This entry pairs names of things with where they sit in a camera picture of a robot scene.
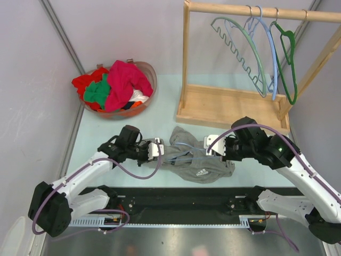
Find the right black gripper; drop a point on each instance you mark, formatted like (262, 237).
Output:
(227, 156)

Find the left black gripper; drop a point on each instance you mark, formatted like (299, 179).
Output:
(145, 158)

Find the light blue wire hanger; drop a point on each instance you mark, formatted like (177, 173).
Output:
(188, 155)

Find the grey t shirt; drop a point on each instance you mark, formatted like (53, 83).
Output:
(198, 171)

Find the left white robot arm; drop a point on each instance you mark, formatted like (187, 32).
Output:
(55, 205)

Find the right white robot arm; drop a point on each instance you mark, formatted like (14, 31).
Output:
(320, 211)

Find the blue wavy hanger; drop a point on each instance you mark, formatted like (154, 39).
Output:
(234, 50)

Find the dark green velvet hanger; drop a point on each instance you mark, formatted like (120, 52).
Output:
(288, 56)

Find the light blue plastic hanger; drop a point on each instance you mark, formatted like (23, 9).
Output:
(260, 84)

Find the light green plastic hanger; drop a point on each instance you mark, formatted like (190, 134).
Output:
(253, 50)

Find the transparent pink laundry basket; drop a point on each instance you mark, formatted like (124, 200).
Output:
(149, 72)

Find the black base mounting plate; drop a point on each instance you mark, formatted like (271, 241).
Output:
(191, 204)

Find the wooden clothes rack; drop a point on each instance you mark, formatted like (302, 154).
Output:
(219, 107)

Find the white garment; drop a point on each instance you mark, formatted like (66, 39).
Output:
(138, 96)

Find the green garment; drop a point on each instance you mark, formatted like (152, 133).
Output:
(97, 92)

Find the magenta garment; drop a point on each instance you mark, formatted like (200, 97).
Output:
(123, 79)

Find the red garment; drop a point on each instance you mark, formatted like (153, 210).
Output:
(83, 81)

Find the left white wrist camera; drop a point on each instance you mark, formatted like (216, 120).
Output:
(155, 148)

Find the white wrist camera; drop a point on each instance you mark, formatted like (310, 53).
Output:
(155, 148)
(218, 149)

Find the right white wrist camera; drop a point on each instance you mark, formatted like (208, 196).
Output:
(218, 149)

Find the light blue slotted cable duct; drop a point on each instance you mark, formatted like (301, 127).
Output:
(111, 222)

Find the aluminium rail frame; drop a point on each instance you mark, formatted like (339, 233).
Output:
(280, 236)

